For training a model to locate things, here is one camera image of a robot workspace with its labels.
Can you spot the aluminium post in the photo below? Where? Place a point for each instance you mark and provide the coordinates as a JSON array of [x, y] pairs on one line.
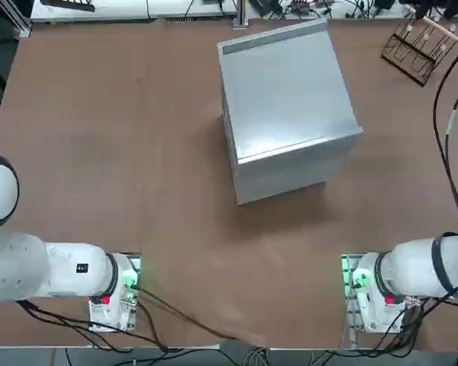
[[240, 19]]

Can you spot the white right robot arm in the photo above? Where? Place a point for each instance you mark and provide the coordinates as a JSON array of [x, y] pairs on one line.
[[416, 267]]

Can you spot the gray metal cabinet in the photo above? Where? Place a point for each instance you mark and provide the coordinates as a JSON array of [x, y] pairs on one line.
[[286, 95]]

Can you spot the white workbench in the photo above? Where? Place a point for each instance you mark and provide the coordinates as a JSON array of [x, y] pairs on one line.
[[118, 9]]

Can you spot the aluminium frame profile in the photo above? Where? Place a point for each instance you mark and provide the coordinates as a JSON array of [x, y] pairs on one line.
[[23, 23]]

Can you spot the red black connector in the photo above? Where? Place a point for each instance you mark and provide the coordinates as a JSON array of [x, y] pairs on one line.
[[299, 7]]

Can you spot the long dark power brick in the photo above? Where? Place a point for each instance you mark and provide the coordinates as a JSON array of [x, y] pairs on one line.
[[265, 7]]

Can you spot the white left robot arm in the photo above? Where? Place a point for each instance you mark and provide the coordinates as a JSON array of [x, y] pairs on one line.
[[61, 270]]

